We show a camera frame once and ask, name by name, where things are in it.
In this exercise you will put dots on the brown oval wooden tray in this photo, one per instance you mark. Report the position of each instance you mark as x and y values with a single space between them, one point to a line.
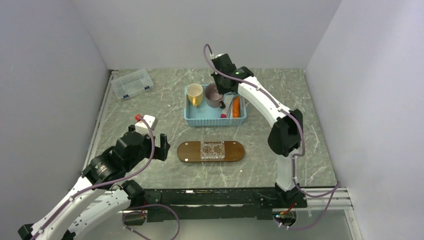
189 152

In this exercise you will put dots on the aluminium rail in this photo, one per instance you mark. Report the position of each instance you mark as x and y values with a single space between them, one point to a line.
96 135

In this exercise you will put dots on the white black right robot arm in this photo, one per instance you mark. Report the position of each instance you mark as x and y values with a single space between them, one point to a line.
286 137

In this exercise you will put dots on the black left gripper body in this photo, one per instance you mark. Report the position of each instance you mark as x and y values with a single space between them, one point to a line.
147 146

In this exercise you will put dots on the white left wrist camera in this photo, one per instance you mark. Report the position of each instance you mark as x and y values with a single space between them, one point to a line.
144 123

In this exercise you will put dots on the white toothbrush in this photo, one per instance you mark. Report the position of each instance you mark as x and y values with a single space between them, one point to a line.
242 109

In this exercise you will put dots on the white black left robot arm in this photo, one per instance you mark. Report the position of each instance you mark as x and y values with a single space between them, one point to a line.
102 172

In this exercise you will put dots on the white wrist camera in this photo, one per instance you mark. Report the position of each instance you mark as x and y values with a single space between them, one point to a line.
218 55
144 123

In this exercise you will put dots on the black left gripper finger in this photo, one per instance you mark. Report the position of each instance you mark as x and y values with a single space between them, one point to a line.
160 153
164 144

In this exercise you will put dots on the orange toothpaste tube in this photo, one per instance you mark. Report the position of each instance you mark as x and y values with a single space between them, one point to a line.
236 107

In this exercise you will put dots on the clear plastic compartment box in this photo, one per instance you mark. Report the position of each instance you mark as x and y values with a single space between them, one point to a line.
132 84

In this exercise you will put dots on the yellow mug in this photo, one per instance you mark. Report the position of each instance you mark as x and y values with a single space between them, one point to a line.
195 94

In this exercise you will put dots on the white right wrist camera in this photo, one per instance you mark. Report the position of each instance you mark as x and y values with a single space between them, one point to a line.
218 55

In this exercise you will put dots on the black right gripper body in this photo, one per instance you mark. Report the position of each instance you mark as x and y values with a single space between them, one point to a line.
220 84

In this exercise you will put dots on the light blue plastic basket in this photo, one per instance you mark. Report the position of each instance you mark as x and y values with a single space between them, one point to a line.
205 116

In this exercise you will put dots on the purple mug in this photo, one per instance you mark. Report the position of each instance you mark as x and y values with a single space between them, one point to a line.
213 98

